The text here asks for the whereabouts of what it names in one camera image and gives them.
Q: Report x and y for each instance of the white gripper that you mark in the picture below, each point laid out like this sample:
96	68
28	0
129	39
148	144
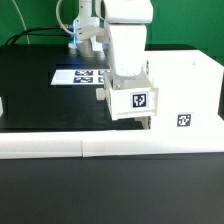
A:
122	25

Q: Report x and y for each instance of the white drawer box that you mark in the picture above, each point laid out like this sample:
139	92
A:
145	121
128	97

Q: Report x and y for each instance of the white drawer cabinet frame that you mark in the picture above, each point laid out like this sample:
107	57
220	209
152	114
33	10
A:
189	86

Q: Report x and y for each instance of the white front drawer box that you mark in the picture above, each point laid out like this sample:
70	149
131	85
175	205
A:
145	121

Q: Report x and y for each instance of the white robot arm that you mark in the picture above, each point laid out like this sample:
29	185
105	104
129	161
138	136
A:
87	46

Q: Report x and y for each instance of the white marker sheet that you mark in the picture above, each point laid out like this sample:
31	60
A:
79	77

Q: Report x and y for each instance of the white L-shaped fence wall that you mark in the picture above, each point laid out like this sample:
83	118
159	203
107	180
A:
207	139

